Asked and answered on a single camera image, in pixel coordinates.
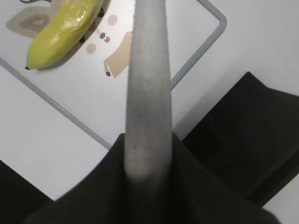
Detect white grey-rimmed cutting board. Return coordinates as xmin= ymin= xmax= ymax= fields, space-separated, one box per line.
xmin=0 ymin=0 xmax=227 ymax=148

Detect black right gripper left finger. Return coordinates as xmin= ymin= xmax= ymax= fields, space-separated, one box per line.
xmin=24 ymin=133 xmax=128 ymax=224

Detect white-handled kitchen knife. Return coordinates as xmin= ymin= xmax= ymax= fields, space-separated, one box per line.
xmin=125 ymin=0 xmax=172 ymax=181

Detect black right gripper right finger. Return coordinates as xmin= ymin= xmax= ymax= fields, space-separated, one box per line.
xmin=168 ymin=134 xmax=279 ymax=224

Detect black knife stand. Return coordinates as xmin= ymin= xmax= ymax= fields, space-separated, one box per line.
xmin=183 ymin=72 xmax=299 ymax=206

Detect yellow plastic banana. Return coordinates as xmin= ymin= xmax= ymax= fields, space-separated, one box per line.
xmin=26 ymin=0 xmax=104 ymax=70

